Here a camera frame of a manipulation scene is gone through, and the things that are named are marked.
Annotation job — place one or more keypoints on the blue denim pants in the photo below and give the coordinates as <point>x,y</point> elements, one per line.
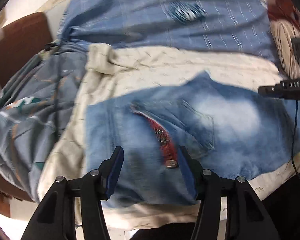
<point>240,135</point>

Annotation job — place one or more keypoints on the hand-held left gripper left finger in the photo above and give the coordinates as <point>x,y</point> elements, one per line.
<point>114,173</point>

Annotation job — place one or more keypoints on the brown headboard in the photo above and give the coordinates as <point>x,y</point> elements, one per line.
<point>17,47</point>

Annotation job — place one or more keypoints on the blue plaid quilt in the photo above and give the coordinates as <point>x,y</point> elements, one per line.
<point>145,12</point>

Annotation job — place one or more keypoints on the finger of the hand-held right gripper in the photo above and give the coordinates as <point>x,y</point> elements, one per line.
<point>268,91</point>

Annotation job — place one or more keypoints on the cream leaf-print bed sheet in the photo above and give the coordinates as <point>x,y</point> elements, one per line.
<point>165,67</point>

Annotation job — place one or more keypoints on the striped floral pillow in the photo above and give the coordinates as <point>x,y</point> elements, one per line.
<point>283,45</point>

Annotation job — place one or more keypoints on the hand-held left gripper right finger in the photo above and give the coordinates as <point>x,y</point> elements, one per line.
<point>188,177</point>

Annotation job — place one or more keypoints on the dark red bag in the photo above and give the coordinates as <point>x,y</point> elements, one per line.
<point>281,7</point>

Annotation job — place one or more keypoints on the grey patterned quilt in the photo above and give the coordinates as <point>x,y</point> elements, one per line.
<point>27,120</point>

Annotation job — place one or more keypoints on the white power strip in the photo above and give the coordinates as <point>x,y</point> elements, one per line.
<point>48,48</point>

